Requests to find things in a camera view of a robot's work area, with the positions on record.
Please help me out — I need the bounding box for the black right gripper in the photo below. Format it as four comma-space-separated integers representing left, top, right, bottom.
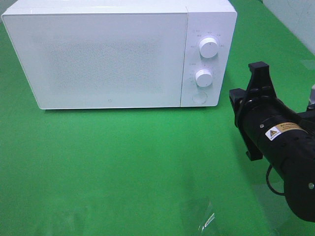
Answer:
229, 61, 303, 161

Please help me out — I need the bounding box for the white microwave door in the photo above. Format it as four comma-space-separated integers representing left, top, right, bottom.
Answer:
3, 13, 187, 109

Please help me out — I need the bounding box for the lower white microwave knob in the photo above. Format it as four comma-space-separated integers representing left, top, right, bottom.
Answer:
195, 69, 213, 88

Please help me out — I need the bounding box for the white microwave knob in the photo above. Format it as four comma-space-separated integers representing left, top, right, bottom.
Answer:
199, 36, 219, 59
195, 69, 213, 88

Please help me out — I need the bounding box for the round door release button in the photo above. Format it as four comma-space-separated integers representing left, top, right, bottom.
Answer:
192, 92, 207, 104

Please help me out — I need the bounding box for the upper white microwave knob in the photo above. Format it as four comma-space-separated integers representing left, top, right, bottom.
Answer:
199, 36, 219, 59

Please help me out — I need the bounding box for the clear adhesive tape strip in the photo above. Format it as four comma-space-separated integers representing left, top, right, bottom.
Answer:
178, 200, 217, 234

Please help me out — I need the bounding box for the white microwave oven body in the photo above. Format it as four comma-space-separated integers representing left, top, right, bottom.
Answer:
1, 0, 237, 110

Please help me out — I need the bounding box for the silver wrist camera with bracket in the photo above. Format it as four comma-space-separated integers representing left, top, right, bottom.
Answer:
308, 85, 315, 108

